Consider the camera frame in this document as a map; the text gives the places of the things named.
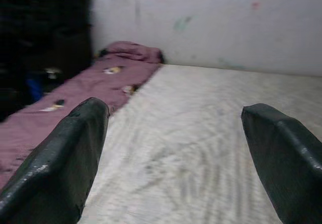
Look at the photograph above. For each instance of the purple printed blanket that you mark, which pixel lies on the purple printed blanket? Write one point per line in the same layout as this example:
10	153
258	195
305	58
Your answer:
95	80

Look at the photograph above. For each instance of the black shelf unit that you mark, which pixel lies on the black shelf unit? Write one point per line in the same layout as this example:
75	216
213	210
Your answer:
50	32

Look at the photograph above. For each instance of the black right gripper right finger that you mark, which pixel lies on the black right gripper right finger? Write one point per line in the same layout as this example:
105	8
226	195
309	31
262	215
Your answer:
289	163

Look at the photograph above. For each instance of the blue plastic item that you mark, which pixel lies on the blue plastic item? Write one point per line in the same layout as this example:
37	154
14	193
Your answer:
34	88

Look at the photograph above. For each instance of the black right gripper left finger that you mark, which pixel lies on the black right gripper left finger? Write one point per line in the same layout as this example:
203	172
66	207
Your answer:
55	163

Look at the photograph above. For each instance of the white quilted mattress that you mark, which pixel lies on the white quilted mattress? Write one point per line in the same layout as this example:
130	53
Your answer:
188	133

